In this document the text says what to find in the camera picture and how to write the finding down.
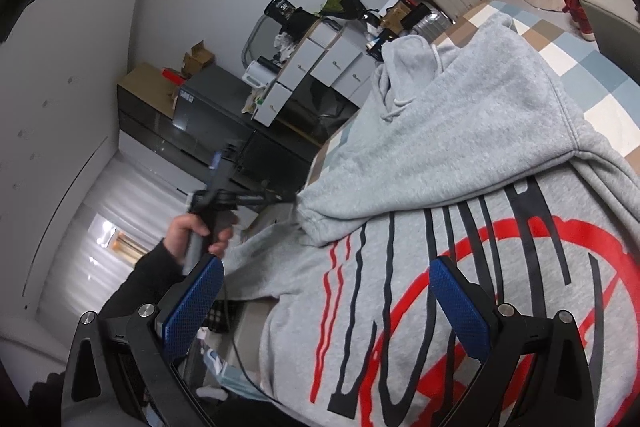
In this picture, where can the dark gray mini fridge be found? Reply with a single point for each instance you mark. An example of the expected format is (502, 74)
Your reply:
(215, 102)

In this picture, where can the silver suitcase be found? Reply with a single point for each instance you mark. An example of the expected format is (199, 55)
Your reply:
(430, 27)

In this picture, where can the black low cabinet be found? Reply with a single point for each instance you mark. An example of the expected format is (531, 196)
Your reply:
(145, 117)

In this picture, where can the white small appliance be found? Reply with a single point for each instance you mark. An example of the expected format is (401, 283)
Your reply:
(256, 74)

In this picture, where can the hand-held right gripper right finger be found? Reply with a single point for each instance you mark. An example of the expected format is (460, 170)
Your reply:
(460, 307)

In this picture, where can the light gray cabinet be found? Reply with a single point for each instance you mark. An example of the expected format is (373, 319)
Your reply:
(612, 14)

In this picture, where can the olive green bag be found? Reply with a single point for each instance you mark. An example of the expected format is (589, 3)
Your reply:
(335, 2)

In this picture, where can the person's left hand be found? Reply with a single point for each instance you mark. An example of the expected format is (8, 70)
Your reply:
(180, 234)

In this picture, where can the blue face mask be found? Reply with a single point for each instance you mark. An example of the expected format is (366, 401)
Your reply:
(225, 372)

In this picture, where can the small cardboard box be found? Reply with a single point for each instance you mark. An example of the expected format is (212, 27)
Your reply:
(197, 59)

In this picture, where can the person's left forearm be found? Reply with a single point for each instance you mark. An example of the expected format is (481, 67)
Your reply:
(135, 287)

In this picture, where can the gray printed hoodie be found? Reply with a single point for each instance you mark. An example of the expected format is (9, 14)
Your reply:
(450, 132)

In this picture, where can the black bag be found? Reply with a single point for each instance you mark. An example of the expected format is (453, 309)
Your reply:
(287, 14)

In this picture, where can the checked bed sheet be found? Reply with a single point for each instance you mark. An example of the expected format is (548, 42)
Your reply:
(590, 72)

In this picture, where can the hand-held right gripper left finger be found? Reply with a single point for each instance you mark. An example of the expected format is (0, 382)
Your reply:
(195, 302)

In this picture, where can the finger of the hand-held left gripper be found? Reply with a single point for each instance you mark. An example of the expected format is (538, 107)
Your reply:
(265, 200)

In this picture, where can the white desk drawer unit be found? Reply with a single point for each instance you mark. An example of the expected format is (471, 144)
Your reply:
(320, 57)

